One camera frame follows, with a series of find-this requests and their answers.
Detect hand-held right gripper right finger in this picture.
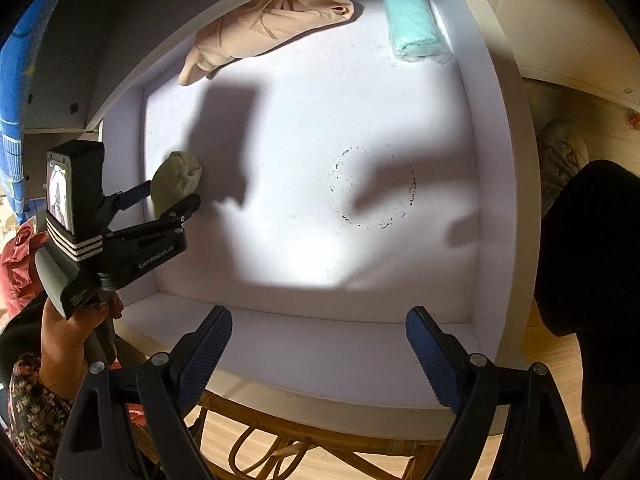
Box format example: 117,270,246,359
405,306,586,480

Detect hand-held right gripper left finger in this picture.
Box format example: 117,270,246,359
52,305,234,480

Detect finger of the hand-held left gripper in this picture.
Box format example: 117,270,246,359
102,180,153,216
107,192,202,241

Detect light green sock bundle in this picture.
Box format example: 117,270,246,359
150,150,203,221

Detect white drawer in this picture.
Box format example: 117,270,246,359
97,0,546,438

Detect person's left forearm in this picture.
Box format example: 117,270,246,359
0,302,76,466

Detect person's left hand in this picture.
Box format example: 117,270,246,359
39,290,125,398

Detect red cloth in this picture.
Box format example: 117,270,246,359
0,220,51,311

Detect rattan stool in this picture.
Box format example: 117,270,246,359
125,390,451,480

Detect person's black trousers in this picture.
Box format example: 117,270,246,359
532,159,640,480

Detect beige tights bundle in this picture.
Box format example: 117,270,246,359
177,0,356,87

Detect grey sneaker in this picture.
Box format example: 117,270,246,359
537,119,596,216

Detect turquoise folded cloth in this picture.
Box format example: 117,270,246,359
376,0,453,61

